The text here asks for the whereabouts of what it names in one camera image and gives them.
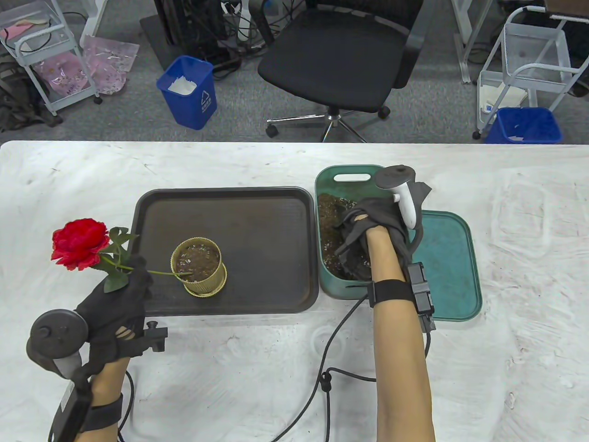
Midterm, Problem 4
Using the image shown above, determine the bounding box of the white handled grey controller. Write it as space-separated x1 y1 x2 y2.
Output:
375 165 433 229

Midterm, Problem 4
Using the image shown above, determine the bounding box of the dark backpack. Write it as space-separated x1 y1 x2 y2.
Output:
0 53 63 132

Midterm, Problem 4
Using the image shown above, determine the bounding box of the white power strip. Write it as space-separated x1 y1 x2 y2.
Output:
221 0 251 44

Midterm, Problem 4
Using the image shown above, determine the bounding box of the plain blue waste bin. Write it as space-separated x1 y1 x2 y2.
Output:
485 107 563 144

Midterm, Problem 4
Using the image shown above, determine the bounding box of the white crumpled paper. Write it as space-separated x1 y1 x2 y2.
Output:
167 76 198 95

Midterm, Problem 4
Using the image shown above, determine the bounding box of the person's right forearm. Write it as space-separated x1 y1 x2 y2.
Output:
366 226 435 442

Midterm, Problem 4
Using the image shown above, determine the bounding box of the black wrist strap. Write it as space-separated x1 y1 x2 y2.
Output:
367 279 417 308
81 394 124 432

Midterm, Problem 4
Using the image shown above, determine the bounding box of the grey wrist camera with label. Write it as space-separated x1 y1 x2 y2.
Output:
48 381 91 442

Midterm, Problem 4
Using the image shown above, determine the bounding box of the person's right hand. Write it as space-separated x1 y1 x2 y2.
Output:
334 198 417 281

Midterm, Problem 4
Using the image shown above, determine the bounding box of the red artificial rose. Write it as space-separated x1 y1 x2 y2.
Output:
52 219 194 293

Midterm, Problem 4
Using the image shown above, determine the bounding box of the white rolling cart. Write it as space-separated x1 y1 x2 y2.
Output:
473 7 589 139
0 0 103 116

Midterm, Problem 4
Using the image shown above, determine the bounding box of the white desk leg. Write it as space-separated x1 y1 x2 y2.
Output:
451 0 493 83

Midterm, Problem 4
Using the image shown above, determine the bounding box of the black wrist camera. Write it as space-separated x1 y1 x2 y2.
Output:
407 262 437 333

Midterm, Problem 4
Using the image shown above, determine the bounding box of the gold ribbed flower pot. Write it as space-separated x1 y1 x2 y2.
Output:
170 238 228 297

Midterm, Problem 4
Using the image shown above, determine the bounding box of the pink plastic bag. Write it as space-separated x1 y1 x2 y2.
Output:
82 36 139 95
35 51 88 97

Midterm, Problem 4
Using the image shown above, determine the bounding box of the black computer tower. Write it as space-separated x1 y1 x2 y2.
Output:
154 0 231 60

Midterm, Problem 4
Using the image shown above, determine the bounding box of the black office chair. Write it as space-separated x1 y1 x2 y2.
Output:
248 0 435 142

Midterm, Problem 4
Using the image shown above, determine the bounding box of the black mount bracket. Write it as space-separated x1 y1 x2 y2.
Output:
145 321 168 353

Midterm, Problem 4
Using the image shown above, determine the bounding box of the blue bin with white symbol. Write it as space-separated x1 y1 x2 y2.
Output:
156 55 218 130

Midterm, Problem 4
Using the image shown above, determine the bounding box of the teal plastic bin lid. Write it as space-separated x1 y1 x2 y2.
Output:
409 209 483 322

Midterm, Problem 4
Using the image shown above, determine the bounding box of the dark grey handheld controller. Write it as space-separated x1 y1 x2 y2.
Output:
26 309 89 376

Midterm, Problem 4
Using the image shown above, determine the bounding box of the person's left hand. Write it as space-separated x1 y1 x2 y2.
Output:
75 255 155 376

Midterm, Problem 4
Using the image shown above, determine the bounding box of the teal plastic storage bin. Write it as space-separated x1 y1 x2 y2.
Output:
315 165 414 301

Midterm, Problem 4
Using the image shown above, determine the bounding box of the dark brown plastic tray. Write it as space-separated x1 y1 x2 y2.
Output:
122 186 320 317

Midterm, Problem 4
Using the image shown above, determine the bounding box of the black cable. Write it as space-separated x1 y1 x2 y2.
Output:
117 371 135 442
271 298 432 442

